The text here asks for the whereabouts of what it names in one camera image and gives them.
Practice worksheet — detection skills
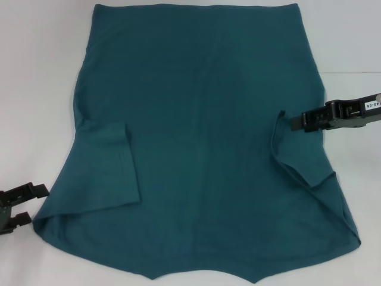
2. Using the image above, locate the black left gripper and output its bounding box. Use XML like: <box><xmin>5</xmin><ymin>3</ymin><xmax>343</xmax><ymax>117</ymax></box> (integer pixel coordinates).
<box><xmin>0</xmin><ymin>182</ymin><xmax>50</xmax><ymax>235</ymax></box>

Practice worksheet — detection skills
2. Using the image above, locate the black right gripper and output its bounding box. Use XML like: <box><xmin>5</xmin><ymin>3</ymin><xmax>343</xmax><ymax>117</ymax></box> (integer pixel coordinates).
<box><xmin>289</xmin><ymin>94</ymin><xmax>381</xmax><ymax>133</ymax></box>

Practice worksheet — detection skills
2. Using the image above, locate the teal blue shirt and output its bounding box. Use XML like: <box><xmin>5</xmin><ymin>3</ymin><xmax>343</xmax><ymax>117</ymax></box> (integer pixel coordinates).
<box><xmin>32</xmin><ymin>2</ymin><xmax>363</xmax><ymax>284</ymax></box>

